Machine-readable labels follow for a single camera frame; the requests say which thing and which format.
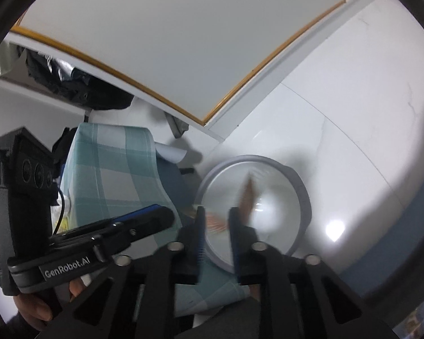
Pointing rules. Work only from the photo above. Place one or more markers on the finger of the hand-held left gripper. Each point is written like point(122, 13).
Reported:
point(152, 222)
point(127, 215)

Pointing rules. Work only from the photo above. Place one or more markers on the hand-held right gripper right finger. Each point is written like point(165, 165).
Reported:
point(234, 243)

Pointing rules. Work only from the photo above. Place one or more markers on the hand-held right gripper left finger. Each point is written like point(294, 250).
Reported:
point(200, 233)

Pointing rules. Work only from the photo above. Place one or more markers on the brown snack wrapper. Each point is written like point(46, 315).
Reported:
point(248, 197)

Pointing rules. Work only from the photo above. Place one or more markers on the grey round trash bin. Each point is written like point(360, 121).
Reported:
point(279, 219)

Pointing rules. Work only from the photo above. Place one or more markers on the person's left hand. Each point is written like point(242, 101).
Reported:
point(31, 307)

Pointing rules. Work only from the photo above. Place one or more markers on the teal checked tablecloth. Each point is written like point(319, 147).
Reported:
point(109, 169)

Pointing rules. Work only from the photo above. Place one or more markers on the black coat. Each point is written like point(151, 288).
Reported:
point(102, 95)

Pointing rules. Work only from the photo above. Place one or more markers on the white cabinet with wood trim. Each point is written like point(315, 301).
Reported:
point(162, 42)

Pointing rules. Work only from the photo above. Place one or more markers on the grey angled bracket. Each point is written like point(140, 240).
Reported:
point(178, 127)

